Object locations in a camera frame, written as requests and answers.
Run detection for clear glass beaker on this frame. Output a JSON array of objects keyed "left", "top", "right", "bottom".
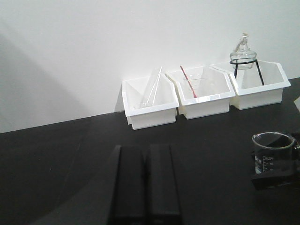
[{"left": 252, "top": 132, "right": 295, "bottom": 174}]

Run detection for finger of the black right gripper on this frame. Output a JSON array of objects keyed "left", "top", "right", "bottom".
[{"left": 251, "top": 132, "right": 300, "bottom": 190}]

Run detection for left white plastic bin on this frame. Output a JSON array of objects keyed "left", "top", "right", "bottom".
[{"left": 122, "top": 75, "right": 179, "bottom": 130}]

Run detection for black tripod ring stand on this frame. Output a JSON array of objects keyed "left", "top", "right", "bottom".
[{"left": 229, "top": 59, "right": 265, "bottom": 86}]

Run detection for white plastic bin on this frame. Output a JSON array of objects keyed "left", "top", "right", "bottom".
[
  {"left": 166, "top": 66, "right": 235, "bottom": 119},
  {"left": 211, "top": 60, "right": 291, "bottom": 110},
  {"left": 122, "top": 75, "right": 179, "bottom": 130}
]

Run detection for red stirring rod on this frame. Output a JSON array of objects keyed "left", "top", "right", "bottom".
[{"left": 180, "top": 66, "right": 197, "bottom": 98}]

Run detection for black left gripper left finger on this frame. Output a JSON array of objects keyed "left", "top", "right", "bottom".
[{"left": 108, "top": 145, "right": 146, "bottom": 225}]

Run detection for middle white plastic bin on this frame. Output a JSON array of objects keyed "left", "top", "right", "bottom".
[{"left": 166, "top": 66, "right": 235, "bottom": 119}]

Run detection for small glass beaker in bin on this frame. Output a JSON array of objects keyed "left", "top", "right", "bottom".
[{"left": 183, "top": 74, "right": 203, "bottom": 98}]

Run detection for glass tubes in bin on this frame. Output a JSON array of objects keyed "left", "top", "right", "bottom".
[{"left": 134, "top": 67, "right": 162, "bottom": 109}]

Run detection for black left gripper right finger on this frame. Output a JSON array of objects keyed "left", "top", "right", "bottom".
[{"left": 146, "top": 144, "right": 182, "bottom": 225}]

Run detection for right white plastic bin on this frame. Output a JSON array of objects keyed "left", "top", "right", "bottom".
[{"left": 211, "top": 60, "right": 291, "bottom": 110}]

